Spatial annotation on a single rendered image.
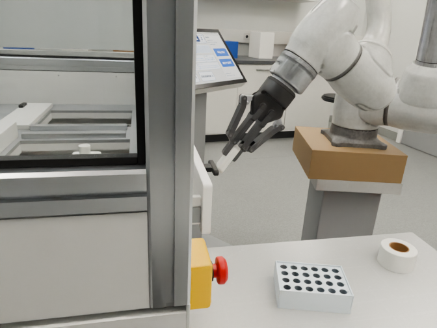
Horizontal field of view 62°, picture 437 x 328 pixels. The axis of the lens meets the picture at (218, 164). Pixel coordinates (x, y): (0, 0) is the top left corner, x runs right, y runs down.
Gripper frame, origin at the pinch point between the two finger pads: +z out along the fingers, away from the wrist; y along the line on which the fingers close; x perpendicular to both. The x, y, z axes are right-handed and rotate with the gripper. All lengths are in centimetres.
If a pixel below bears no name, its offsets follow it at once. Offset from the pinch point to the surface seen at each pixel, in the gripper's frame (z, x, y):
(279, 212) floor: 33, -138, -115
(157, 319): 10, 47, 15
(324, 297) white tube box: 5.5, 31.7, -16.3
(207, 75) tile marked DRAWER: -12, -86, -4
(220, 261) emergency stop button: 7.8, 33.5, 5.1
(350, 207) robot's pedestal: -6, -24, -58
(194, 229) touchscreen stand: 57, -92, -49
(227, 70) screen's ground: -20, -96, -13
